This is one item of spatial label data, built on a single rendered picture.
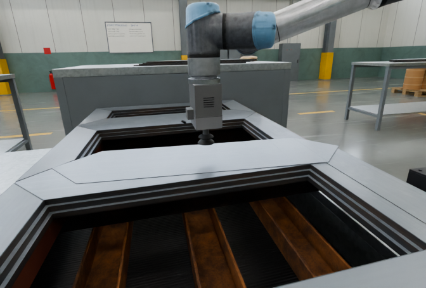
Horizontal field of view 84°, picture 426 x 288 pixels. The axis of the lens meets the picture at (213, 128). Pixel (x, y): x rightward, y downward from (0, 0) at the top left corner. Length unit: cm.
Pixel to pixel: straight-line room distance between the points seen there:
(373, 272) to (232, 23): 46
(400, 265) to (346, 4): 54
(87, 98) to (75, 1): 855
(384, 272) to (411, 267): 4
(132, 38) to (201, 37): 893
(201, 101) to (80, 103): 97
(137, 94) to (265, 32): 96
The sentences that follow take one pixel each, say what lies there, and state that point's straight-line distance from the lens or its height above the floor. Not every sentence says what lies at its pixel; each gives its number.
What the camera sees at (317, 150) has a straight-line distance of 70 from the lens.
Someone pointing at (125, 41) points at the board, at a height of 163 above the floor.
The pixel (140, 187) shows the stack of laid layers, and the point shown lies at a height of 85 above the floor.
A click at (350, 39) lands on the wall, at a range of 1256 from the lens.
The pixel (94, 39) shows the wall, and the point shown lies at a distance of 965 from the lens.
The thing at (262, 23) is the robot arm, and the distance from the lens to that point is 53.
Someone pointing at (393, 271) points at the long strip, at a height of 85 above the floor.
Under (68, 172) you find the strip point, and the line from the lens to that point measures 65.
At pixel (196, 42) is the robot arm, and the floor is 113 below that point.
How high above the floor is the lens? 110
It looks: 17 degrees down
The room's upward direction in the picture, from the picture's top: 1 degrees counter-clockwise
